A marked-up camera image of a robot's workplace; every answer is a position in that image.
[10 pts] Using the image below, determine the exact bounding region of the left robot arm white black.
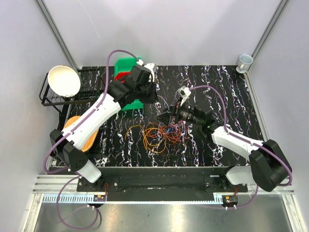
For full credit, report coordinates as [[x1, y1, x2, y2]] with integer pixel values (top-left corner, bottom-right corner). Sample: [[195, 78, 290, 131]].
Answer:
[[50, 63, 158, 191]]

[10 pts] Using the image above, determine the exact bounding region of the red storage bin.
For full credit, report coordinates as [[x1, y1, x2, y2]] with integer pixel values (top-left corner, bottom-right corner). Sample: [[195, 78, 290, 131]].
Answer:
[[114, 72, 130, 82]]

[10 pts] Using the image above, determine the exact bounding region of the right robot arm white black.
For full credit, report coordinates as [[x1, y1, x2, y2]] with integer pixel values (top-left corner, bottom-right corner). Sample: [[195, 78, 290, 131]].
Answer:
[[155, 103, 292, 192]]

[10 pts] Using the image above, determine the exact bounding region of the near green storage bin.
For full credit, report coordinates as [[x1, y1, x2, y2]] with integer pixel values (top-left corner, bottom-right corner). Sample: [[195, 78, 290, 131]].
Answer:
[[121, 99, 144, 111]]

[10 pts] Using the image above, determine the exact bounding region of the pink cable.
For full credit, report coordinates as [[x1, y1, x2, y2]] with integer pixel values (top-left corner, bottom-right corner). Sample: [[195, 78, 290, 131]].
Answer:
[[156, 120, 188, 136]]

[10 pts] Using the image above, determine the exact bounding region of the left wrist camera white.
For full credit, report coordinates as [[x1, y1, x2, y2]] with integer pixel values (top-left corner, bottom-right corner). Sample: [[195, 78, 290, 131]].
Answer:
[[136, 59, 157, 83]]

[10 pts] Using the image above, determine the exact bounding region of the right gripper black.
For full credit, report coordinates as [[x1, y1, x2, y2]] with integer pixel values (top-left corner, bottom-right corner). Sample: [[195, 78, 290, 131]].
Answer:
[[154, 97, 202, 127]]

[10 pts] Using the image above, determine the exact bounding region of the yellow cable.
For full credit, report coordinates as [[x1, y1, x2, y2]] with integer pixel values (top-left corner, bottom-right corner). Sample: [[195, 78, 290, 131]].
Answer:
[[125, 125, 143, 141]]

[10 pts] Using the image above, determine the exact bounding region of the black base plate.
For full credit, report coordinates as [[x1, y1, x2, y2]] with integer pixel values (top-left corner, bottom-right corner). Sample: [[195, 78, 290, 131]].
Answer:
[[77, 167, 248, 203]]

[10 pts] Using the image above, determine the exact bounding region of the orange woven basket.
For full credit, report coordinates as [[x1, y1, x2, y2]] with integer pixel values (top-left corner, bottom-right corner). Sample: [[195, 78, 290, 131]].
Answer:
[[62, 116, 99, 152]]

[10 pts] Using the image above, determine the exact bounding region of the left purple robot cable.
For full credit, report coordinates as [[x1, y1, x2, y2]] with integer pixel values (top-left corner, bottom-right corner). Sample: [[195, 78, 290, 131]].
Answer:
[[42, 49, 143, 230]]

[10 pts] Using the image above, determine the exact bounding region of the black wire dish rack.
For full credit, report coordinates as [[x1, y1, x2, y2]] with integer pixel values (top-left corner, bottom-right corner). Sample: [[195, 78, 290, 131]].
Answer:
[[39, 67, 105, 131]]

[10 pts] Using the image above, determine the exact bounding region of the white bowl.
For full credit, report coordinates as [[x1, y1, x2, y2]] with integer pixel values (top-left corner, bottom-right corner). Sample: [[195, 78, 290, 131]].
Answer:
[[47, 65, 81, 97]]

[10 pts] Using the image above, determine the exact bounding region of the green storage bin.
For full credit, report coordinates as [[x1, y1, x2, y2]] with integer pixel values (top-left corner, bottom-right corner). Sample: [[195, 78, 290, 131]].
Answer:
[[121, 99, 144, 111], [114, 57, 140, 75]]

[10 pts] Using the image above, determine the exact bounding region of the orange cable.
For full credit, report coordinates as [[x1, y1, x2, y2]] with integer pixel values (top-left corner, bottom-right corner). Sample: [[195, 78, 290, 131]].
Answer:
[[142, 122, 186, 154]]

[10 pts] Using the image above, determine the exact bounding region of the far green storage bin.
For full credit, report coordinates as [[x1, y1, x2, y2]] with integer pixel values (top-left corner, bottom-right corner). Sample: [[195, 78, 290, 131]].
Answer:
[[114, 57, 140, 75]]

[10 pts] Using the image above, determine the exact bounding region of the white mug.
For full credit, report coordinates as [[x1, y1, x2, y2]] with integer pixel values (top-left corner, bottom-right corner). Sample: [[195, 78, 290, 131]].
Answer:
[[236, 54, 254, 73]]

